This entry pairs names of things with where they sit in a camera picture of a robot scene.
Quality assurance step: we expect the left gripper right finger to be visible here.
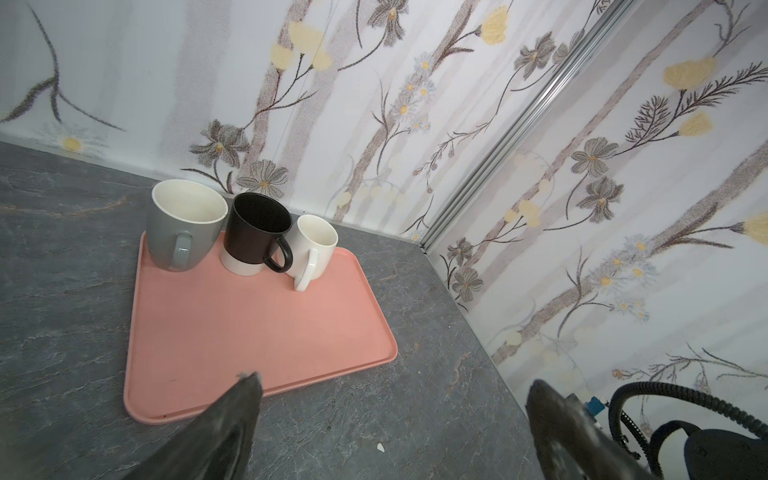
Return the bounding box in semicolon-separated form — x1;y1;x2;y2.
526;380;660;479

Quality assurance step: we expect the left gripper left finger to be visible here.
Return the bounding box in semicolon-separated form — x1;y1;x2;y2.
126;372;263;479

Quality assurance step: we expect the pink plastic tray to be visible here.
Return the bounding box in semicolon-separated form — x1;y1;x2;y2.
123;245;398;425

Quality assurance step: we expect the black and white mug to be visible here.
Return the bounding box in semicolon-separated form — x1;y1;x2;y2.
220;192;293;277

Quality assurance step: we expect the white ribbed mug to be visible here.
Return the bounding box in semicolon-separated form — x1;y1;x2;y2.
286;214;339;292

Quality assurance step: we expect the light grey mug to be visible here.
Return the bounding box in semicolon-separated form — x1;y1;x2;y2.
146;179;229;272

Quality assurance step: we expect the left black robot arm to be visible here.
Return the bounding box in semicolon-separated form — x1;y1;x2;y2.
127;372;767;479

